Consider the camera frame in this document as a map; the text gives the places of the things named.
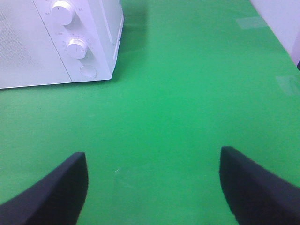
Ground green table cloth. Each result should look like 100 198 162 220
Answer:
0 0 300 225

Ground round white door release button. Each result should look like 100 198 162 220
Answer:
80 65 97 78

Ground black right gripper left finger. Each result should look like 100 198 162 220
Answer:
0 152 89 225

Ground white microwave knob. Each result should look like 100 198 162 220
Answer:
51 0 75 26
67 38 88 60

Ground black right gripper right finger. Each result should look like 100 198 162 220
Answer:
219 146 300 225

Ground white microwave oven body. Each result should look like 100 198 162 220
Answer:
34 0 124 83

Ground white microwave door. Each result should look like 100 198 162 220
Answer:
0 0 71 89

